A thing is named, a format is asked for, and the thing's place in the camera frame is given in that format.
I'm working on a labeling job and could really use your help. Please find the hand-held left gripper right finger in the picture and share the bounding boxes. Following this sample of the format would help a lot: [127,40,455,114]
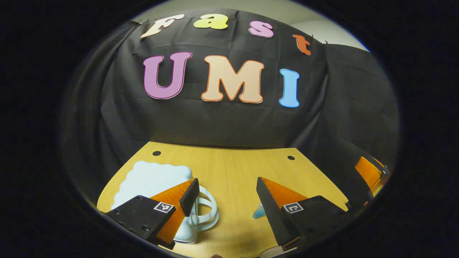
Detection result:
[256,176,350,252]

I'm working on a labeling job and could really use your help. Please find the black backdrop cloth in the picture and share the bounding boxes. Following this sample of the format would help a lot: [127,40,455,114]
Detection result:
[61,8,400,215]

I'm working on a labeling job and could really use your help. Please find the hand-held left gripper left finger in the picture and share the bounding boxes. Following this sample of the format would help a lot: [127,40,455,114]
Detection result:
[104,178,200,250]

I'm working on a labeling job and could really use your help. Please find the light blue suitcase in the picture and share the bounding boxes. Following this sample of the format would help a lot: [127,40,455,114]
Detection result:
[110,161,220,245]

